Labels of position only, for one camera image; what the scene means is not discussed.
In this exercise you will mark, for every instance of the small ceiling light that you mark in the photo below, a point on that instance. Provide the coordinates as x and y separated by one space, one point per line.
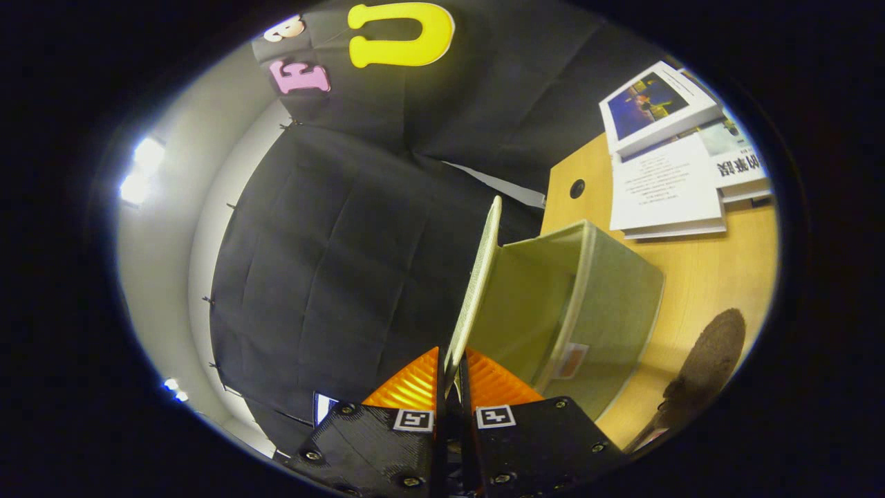
142 166
176 389

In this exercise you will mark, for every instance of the green fabric storage box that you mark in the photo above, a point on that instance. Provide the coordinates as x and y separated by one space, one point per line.
608 304

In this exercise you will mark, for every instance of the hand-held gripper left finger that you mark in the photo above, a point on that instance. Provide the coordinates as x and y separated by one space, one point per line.
440 415

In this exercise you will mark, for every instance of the brown fuzzy shoe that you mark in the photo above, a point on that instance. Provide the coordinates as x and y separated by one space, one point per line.
705 360

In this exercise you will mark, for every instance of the computer monitor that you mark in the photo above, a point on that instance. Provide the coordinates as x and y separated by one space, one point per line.
323 408

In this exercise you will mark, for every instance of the white book with text cover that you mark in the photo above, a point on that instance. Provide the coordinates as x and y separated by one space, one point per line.
667 194

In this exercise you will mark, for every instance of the white book with blue picture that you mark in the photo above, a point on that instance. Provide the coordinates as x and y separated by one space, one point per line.
653 104

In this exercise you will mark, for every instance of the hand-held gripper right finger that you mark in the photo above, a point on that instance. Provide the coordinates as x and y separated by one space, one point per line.
467 443

